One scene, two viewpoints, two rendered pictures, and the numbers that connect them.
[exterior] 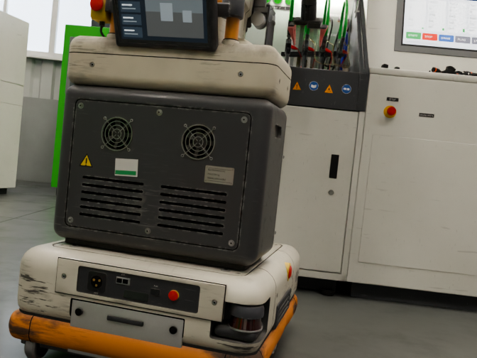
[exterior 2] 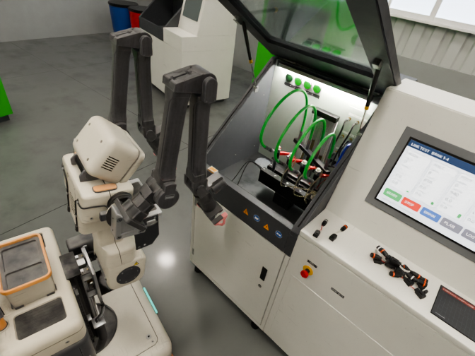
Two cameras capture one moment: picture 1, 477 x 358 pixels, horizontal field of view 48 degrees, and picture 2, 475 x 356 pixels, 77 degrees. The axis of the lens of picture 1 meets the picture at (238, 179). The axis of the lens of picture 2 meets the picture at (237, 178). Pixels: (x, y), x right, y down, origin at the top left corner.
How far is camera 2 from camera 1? 2.02 m
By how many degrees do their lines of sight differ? 47
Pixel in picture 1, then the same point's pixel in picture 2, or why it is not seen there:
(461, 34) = (452, 218)
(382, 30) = (362, 175)
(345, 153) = (271, 271)
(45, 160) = not seen: hidden behind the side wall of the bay
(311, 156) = (251, 258)
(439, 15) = (436, 186)
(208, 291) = not seen: outside the picture
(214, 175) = not seen: outside the picture
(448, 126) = (354, 312)
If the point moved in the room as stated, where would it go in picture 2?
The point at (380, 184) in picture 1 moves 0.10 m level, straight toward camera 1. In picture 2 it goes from (291, 305) to (276, 315)
